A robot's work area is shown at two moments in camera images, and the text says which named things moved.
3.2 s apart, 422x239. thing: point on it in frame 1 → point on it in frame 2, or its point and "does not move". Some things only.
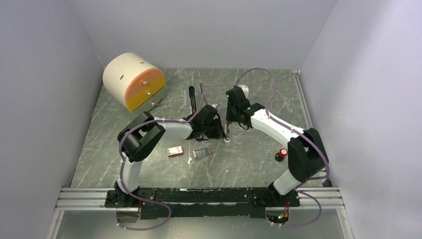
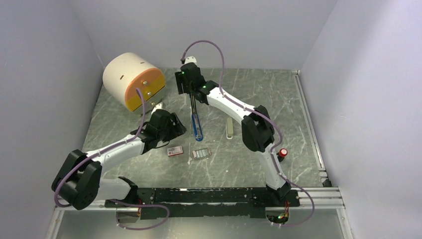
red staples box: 175,151 does not move
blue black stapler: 199,137 does not move
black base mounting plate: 233,202 does not move
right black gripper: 229,117 → 180,81
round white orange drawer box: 132,80 does not move
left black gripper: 219,133 → 176,129
